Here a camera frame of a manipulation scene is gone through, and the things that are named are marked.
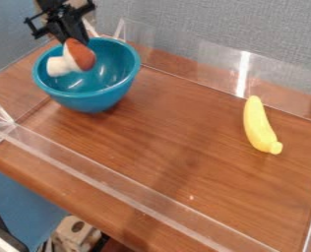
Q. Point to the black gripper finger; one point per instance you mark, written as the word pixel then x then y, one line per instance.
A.
pixel 57 30
pixel 74 29

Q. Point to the yellow toy banana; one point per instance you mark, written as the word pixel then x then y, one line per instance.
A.
pixel 259 131

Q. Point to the wooden block with hole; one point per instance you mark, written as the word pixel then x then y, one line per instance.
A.
pixel 76 236

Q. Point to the blue plastic bowl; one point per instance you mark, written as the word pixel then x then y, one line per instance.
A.
pixel 96 90

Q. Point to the blue cabinet panel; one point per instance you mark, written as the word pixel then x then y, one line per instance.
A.
pixel 29 215

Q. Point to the brown white toy mushroom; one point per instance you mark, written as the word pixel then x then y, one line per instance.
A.
pixel 77 59

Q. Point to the clear acrylic barrier wall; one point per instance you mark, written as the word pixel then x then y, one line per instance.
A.
pixel 161 171

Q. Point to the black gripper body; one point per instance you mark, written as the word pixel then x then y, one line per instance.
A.
pixel 57 10

